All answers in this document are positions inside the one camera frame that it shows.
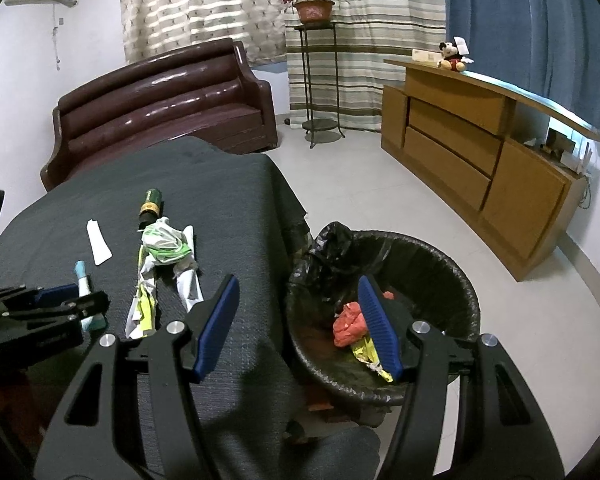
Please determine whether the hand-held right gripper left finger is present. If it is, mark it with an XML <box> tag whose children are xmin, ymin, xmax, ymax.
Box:
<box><xmin>32</xmin><ymin>274</ymin><xmax>241</xmax><ymax>480</ymax></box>

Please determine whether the white paper strip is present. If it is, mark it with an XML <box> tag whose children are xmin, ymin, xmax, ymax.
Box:
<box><xmin>86</xmin><ymin>219</ymin><xmax>113</xmax><ymax>267</ymax></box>

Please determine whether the round bin with black liner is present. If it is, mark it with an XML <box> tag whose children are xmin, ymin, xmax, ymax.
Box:
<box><xmin>285</xmin><ymin>221</ymin><xmax>481</xmax><ymax>408</ymax></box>

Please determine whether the mouse plush toy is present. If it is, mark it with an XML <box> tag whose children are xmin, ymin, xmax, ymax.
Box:
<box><xmin>437</xmin><ymin>37</ymin><xmax>475</xmax><ymax>73</ymax></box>

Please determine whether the white and blue tube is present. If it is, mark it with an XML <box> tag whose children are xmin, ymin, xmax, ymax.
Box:
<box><xmin>74</xmin><ymin>260</ymin><xmax>106</xmax><ymax>333</ymax></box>

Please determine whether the wooden cabinet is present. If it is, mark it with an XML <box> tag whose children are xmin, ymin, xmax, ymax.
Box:
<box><xmin>381</xmin><ymin>58</ymin><xmax>600</xmax><ymax>282</ymax></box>

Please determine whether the potted plant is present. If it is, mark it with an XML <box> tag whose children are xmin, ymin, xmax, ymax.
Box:
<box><xmin>282</xmin><ymin>0</ymin><xmax>348</xmax><ymax>26</ymax></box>

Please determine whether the white and yellow wrapper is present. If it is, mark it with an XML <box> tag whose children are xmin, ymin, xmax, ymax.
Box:
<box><xmin>125</xmin><ymin>247</ymin><xmax>161</xmax><ymax>340</ymax></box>

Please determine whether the dark green bottle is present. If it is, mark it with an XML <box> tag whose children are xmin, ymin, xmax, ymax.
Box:
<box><xmin>137</xmin><ymin>188</ymin><xmax>163</xmax><ymax>231</ymax></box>

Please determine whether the dark grey tablecloth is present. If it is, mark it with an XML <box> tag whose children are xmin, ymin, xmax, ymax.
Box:
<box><xmin>0</xmin><ymin>135</ymin><xmax>381</xmax><ymax>480</ymax></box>

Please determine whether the white paper wrapper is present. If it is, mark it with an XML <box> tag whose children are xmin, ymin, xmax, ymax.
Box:
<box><xmin>172</xmin><ymin>265</ymin><xmax>205</xmax><ymax>313</ymax></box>

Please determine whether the blue curtain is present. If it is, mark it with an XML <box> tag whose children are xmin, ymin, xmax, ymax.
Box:
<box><xmin>441</xmin><ymin>0</ymin><xmax>600</xmax><ymax>136</ymax></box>

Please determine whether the beige patterned curtain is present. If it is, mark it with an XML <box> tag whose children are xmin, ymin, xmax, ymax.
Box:
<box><xmin>119</xmin><ymin>0</ymin><xmax>287</xmax><ymax>67</ymax></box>

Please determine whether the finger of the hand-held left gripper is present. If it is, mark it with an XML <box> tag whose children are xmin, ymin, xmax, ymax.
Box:
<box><xmin>0</xmin><ymin>284</ymin><xmax>81</xmax><ymax>311</ymax></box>
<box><xmin>2</xmin><ymin>292</ymin><xmax>110</xmax><ymax>333</ymax></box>

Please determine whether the orange plastic bag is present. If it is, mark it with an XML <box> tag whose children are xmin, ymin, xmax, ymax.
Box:
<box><xmin>332</xmin><ymin>301</ymin><xmax>373</xmax><ymax>348</ymax></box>

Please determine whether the striped curtain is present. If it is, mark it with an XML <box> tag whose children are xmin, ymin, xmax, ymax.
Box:
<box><xmin>279</xmin><ymin>0</ymin><xmax>447</xmax><ymax>133</ymax></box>

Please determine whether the white wall cable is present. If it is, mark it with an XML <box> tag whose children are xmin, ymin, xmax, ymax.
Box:
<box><xmin>52</xmin><ymin>17</ymin><xmax>66</xmax><ymax>72</ymax></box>

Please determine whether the white router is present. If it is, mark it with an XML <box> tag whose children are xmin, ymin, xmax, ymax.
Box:
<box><xmin>560</xmin><ymin>142</ymin><xmax>593</xmax><ymax>176</ymax></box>

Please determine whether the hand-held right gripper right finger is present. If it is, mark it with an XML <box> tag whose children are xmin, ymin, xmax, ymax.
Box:
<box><xmin>357</xmin><ymin>275</ymin><xmax>566</xmax><ymax>480</ymax></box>

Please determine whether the white and green plastic bag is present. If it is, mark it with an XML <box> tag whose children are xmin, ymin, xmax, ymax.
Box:
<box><xmin>140</xmin><ymin>216</ymin><xmax>197</xmax><ymax>267</ymax></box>

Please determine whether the black metal plant stand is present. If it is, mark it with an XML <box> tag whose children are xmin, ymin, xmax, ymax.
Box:
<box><xmin>294</xmin><ymin>22</ymin><xmax>346</xmax><ymax>148</ymax></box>

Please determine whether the small dark box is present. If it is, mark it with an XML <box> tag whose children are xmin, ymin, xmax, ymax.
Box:
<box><xmin>546</xmin><ymin>128</ymin><xmax>576</xmax><ymax>153</ymax></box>

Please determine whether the dark brown leather sofa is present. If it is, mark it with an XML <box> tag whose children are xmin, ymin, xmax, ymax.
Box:
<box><xmin>40</xmin><ymin>37</ymin><xmax>281</xmax><ymax>192</ymax></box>

